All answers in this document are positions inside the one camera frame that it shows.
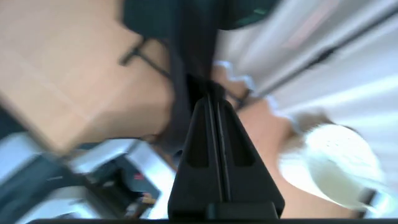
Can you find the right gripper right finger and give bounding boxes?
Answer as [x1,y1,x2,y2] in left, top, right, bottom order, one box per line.
[216,98,285,218]

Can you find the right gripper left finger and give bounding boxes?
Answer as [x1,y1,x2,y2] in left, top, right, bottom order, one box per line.
[167,95,223,218]

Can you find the black garment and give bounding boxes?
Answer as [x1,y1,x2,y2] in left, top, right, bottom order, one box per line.
[152,27,228,156]

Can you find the black shorts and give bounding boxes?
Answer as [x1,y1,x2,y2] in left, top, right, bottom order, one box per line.
[122,0,280,32]

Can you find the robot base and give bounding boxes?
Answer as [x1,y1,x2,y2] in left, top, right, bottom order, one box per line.
[0,105,177,224]

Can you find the white laundry basket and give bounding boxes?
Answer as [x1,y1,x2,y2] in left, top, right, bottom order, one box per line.
[277,122,396,216]

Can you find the black clothes rack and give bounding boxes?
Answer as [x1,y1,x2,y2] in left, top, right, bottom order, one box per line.
[119,9,398,110]

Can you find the beige curtain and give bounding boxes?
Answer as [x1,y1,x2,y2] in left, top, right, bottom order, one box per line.
[214,0,398,194]

